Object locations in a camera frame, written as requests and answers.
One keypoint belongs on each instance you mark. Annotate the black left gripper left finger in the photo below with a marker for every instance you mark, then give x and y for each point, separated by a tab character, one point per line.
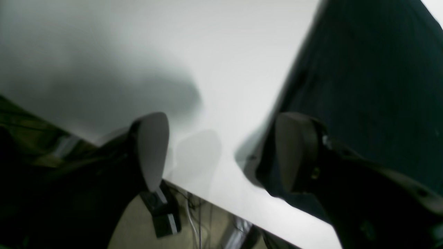
78	205

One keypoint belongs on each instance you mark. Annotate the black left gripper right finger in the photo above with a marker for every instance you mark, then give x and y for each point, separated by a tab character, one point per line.
369	204

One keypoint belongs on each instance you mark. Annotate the black T-shirt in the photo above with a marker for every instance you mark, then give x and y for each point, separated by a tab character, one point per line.
372	72

